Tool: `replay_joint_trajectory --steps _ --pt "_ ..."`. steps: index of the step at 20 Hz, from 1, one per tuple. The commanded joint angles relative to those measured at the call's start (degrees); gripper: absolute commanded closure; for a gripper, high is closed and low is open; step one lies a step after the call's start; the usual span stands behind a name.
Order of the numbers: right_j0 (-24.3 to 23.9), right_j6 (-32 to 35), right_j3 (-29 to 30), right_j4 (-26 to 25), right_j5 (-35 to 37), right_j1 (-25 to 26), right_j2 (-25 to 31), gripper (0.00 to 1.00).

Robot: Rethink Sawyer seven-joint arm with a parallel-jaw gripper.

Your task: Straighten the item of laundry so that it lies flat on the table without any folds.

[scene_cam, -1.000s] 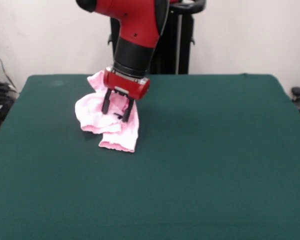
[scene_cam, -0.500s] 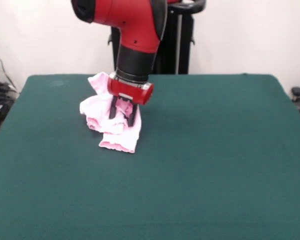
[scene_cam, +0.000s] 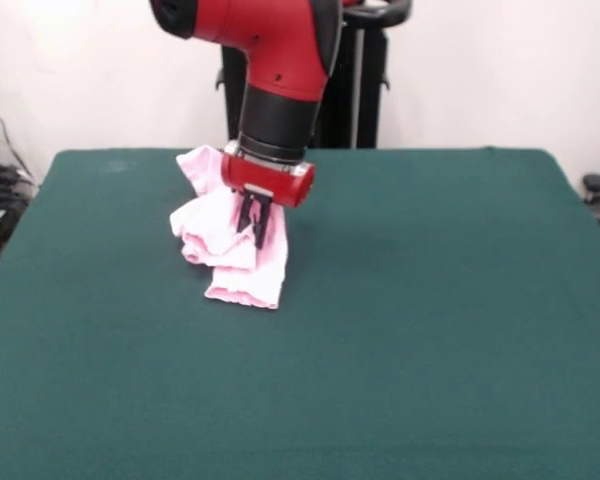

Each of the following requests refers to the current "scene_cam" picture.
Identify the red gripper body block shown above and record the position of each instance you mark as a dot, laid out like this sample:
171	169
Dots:
265	180

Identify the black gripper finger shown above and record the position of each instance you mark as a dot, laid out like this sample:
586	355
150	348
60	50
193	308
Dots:
261	225
244	215

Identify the pink garment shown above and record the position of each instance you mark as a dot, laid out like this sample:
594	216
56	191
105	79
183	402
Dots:
245	280

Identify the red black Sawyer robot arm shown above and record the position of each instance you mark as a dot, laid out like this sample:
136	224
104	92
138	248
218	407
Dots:
280	60

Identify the dark green table cloth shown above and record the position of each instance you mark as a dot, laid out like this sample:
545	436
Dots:
380	375

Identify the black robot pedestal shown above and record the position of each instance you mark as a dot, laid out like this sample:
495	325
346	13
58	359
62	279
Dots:
360	100

